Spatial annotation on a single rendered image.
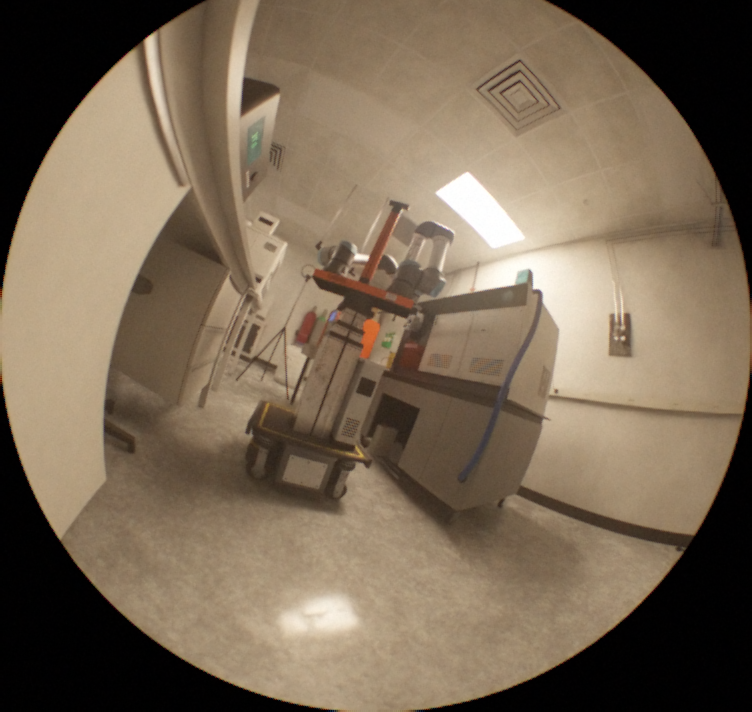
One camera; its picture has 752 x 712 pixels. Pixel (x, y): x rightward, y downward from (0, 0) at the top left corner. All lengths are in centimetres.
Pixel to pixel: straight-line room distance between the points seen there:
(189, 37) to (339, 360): 108
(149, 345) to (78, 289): 78
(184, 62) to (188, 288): 86
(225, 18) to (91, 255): 30
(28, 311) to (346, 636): 78
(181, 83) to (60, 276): 26
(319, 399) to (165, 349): 72
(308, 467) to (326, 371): 43
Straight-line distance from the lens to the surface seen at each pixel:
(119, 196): 37
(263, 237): 215
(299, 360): 349
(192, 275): 105
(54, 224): 32
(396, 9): 227
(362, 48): 237
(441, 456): 131
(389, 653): 73
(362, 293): 108
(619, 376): 229
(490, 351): 136
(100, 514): 82
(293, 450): 95
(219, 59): 37
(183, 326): 103
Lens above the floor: 63
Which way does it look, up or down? 10 degrees up
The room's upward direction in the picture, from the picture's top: 21 degrees clockwise
